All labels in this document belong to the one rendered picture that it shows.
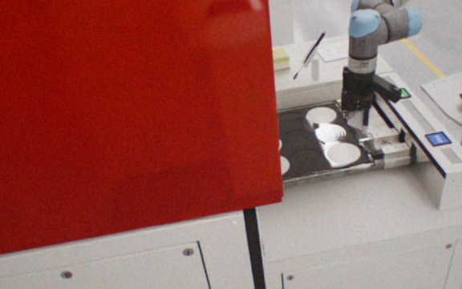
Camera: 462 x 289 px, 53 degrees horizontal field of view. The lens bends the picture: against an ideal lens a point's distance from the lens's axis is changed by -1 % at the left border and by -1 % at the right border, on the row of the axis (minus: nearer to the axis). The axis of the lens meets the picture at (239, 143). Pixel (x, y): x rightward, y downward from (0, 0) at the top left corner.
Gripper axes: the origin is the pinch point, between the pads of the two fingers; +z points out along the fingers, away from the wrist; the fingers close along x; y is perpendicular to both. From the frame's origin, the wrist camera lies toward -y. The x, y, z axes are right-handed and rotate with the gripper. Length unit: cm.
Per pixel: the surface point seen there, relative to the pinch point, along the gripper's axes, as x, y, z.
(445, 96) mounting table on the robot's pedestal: -48, -27, 17
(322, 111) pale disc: -21.9, 15.9, 9.1
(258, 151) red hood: 58, 15, -36
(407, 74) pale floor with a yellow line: -212, -22, 100
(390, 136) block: -9.3, -7.1, 8.9
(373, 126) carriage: -17.5, -1.7, 11.1
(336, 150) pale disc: -0.5, 8.6, 9.1
